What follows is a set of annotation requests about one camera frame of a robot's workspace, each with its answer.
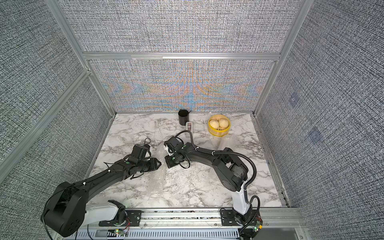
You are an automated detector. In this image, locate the small white ribbed vase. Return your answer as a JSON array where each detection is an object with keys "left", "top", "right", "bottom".
[{"left": 145, "top": 160, "right": 174, "bottom": 208}]

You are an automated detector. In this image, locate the tall white ribbed vase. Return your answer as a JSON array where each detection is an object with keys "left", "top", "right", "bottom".
[{"left": 216, "top": 134, "right": 238, "bottom": 151}]

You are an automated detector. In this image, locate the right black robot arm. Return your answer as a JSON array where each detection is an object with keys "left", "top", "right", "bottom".
[{"left": 164, "top": 137, "right": 257, "bottom": 225}]

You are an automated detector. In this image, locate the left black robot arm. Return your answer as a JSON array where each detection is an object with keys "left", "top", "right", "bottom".
[{"left": 41, "top": 144, "right": 162, "bottom": 237}]

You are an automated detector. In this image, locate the black cup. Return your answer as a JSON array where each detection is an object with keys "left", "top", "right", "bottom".
[{"left": 178, "top": 109, "right": 191, "bottom": 126}]

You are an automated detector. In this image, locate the left bun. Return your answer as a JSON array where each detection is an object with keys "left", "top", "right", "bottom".
[{"left": 209, "top": 120, "right": 220, "bottom": 130}]

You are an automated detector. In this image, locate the bun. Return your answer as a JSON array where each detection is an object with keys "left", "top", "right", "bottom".
[
  {"left": 219, "top": 119, "right": 230, "bottom": 130},
  {"left": 209, "top": 120, "right": 220, "bottom": 130}
]

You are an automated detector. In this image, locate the yellow steamer basket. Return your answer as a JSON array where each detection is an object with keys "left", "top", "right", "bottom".
[{"left": 208, "top": 115, "right": 231, "bottom": 137}]

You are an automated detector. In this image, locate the right bun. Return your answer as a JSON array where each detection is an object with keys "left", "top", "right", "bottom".
[{"left": 219, "top": 119, "right": 230, "bottom": 130}]

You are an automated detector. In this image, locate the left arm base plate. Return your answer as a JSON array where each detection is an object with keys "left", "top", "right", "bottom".
[{"left": 99, "top": 210, "right": 142, "bottom": 228}]

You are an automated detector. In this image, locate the aluminium front rail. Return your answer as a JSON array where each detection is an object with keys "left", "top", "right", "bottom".
[{"left": 68, "top": 208, "right": 311, "bottom": 240}]

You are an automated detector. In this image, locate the right black corrugated cable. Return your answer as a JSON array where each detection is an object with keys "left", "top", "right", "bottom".
[{"left": 175, "top": 129, "right": 262, "bottom": 238}]

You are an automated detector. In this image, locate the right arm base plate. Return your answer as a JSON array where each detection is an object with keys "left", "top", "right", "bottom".
[{"left": 219, "top": 208, "right": 263, "bottom": 226}]

